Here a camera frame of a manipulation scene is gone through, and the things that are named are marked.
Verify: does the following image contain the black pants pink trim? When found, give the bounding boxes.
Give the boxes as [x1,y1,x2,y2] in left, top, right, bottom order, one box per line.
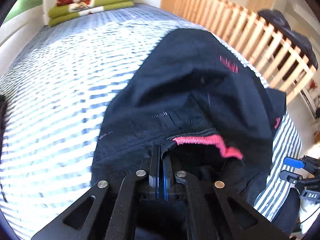
[91,29,286,204]

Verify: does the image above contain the right forearm dark sleeve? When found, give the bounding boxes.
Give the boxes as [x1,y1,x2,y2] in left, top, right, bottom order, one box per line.
[272,188,300,237]

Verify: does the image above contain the blue white striped quilt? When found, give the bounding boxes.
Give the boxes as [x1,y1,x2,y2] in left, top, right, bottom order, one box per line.
[1,4,300,239]

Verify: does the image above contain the stack of folded dark clothes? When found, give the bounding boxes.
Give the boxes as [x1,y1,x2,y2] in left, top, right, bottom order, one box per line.
[0,95,8,155]

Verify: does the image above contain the folded green red blanket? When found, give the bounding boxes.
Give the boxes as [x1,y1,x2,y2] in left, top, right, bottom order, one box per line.
[47,0,135,27]

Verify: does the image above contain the wooden slatted bed rail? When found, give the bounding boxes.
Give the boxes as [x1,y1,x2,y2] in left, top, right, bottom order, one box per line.
[161,0,316,102]

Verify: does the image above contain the black clothing on rail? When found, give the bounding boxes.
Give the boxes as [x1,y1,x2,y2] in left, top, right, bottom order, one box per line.
[258,9,318,70]

